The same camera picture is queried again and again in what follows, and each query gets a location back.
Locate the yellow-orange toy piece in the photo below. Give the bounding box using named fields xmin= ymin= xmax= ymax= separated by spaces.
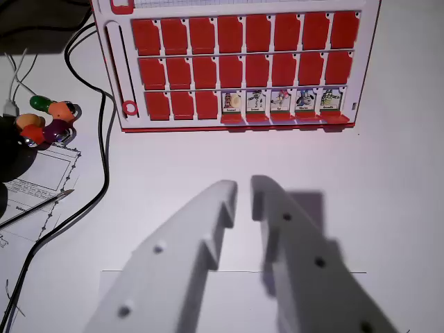
xmin=15 ymin=113 xmax=46 ymax=130

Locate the thin dark pen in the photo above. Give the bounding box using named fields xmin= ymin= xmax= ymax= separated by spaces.
xmin=0 ymin=189 xmax=76 ymax=230

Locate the red star toy piece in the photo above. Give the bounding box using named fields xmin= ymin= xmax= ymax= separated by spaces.
xmin=19 ymin=124 xmax=46 ymax=146

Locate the black box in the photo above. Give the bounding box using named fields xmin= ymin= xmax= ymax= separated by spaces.
xmin=0 ymin=0 xmax=95 ymax=56

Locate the printed paper sheet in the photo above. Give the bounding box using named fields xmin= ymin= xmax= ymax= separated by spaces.
xmin=0 ymin=141 xmax=83 ymax=251

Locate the black rounded object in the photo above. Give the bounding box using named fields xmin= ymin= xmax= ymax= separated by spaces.
xmin=0 ymin=115 xmax=40 ymax=184

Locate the green toy piece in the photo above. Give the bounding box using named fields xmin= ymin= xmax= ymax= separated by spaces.
xmin=29 ymin=95 xmax=53 ymax=112

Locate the orange toy piece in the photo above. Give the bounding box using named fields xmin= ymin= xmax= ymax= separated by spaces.
xmin=47 ymin=101 xmax=77 ymax=123

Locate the white cable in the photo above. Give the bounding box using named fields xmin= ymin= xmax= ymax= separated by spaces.
xmin=3 ymin=51 xmax=38 ymax=99
xmin=4 ymin=47 xmax=28 ymax=117

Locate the purple toy piece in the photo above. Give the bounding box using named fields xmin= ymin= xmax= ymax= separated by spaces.
xmin=42 ymin=119 xmax=70 ymax=143

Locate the red and white game board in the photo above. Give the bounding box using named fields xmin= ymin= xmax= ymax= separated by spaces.
xmin=89 ymin=0 xmax=382 ymax=135

